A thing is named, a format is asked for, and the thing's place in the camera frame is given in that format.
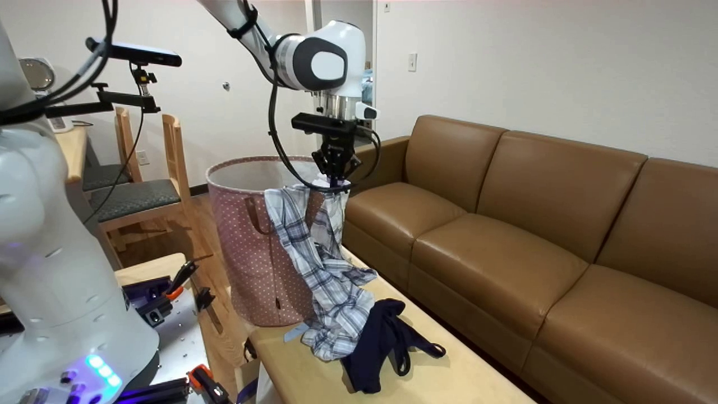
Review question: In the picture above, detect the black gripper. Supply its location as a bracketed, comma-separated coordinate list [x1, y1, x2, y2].
[312, 136, 362, 193]

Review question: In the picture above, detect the blue grey checkered shirt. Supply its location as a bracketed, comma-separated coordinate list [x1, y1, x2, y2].
[262, 183, 378, 367]

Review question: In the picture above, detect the pink patterned laundry bag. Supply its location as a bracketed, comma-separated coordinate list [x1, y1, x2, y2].
[203, 155, 339, 330]

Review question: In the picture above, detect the navy blue garment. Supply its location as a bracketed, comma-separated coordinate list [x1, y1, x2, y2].
[339, 298, 448, 395]

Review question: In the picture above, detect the black and orange clamp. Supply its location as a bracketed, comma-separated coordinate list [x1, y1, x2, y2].
[143, 254, 216, 329]
[186, 365, 232, 404]

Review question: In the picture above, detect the brown leather sofa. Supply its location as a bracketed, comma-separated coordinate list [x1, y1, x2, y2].
[327, 113, 718, 404]

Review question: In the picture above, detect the wooden chair with grey cushion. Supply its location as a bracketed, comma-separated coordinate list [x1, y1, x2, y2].
[62, 103, 143, 193]
[88, 110, 220, 265]

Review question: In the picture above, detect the round tabletop mirror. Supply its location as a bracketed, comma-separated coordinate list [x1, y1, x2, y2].
[17, 56, 57, 98]

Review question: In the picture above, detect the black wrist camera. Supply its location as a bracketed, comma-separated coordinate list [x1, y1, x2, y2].
[288, 110, 378, 145]

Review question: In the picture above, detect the thin black camera cable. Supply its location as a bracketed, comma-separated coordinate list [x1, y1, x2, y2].
[79, 103, 148, 229]

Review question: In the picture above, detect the black bar-shaped camera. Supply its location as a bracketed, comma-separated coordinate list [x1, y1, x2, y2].
[83, 34, 183, 71]

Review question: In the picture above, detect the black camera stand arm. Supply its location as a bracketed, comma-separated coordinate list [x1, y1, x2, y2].
[1, 63, 164, 121]

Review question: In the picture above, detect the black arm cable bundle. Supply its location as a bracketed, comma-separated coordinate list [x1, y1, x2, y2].
[0, 0, 121, 129]

